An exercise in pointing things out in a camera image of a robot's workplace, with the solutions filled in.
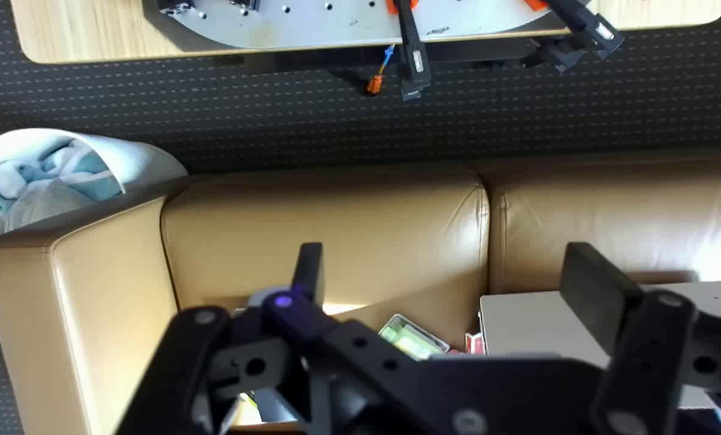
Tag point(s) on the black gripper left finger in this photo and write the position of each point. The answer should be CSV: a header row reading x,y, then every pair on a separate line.
x,y
308,276

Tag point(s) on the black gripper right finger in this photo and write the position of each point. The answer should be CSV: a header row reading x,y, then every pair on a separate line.
x,y
597,294

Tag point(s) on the white cardboard box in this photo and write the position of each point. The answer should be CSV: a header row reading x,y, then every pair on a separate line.
x,y
542,325

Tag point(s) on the green white packet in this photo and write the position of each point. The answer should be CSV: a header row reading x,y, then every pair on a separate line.
x,y
412,340

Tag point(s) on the tan leather sofa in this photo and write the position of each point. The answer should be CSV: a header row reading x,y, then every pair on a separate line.
x,y
84,296

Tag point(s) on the black clamp orange handle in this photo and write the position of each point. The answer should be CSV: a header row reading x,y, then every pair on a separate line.
x,y
413,69

